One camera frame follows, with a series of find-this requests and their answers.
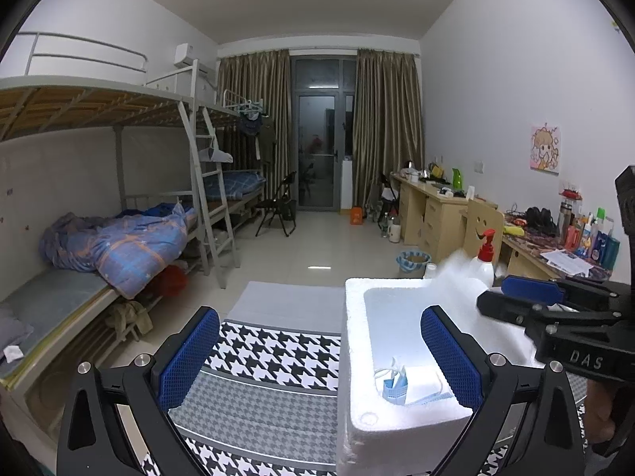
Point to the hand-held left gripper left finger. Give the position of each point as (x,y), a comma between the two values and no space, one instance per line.
(191,357)

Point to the wooden desk with drawers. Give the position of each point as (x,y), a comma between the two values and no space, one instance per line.
(421,213)

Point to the wooden chair with smiley cutout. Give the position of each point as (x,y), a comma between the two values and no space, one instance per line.
(478,220)

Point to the blue face mask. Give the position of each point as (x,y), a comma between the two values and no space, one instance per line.
(397,389)

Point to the row of toiletry bottles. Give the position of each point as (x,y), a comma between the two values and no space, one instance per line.
(595,243)

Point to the glass balcony door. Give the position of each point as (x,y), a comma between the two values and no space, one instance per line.
(322,129)

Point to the brown curtain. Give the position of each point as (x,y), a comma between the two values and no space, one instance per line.
(389,124)
(255,119)

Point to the white papers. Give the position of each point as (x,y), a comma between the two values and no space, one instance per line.
(568,262)

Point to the small white metal bunk bed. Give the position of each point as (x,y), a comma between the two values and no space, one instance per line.
(218,109)

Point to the yellow item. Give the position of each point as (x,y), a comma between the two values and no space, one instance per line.
(515,231)

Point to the black folding chair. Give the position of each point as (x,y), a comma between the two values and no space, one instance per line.
(278,206)

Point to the black headphones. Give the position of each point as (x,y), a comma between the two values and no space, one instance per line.
(540,219)

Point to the blue checked quilt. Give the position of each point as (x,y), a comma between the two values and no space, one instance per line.
(134,248)

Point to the black chair by desk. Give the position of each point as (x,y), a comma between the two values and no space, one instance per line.
(382,196)

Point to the houndstooth tablecloth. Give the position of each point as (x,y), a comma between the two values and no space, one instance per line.
(268,357)

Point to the crumpled white tissue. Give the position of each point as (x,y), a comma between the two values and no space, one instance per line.
(13,353)

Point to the white air conditioner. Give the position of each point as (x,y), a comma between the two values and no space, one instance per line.
(188,59)

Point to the green bottle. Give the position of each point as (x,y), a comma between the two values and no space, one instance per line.
(457,179)

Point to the white foam box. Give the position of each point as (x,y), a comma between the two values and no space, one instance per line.
(357,357)

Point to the wooden desk with patterned cover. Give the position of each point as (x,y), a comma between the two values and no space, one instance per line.
(531,253)

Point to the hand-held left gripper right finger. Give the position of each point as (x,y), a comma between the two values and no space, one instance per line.
(451,357)

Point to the white pump bottle red top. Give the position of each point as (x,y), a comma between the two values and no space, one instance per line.
(483,268)

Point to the white jug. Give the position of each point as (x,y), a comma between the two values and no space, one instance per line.
(395,233)

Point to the large white metal bunk bed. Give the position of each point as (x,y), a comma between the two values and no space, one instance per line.
(74,101)

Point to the grey mattress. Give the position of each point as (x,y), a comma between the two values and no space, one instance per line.
(54,297)

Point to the olive cloth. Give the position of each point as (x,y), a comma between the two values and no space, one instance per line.
(126,320)

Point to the blue bedding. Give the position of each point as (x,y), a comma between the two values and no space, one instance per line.
(238,184)

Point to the white board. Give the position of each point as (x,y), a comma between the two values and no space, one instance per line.
(346,183)

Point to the hanging dark clothes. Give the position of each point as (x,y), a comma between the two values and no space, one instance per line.
(255,131)

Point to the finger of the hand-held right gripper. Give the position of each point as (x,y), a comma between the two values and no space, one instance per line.
(528,290)
(506,307)

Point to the silver thermos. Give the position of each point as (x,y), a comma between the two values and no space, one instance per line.
(563,218)

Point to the red basin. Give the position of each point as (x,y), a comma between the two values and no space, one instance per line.
(173,280)

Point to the person's right hand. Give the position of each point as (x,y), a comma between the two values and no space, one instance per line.
(600,406)

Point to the orange box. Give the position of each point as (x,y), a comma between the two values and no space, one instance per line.
(355,215)

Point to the blue trash basket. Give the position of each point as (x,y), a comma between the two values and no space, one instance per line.
(411,263)

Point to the cartoon wall poster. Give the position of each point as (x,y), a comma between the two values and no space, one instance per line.
(545,148)

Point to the kettle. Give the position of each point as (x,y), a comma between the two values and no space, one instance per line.
(411,165)

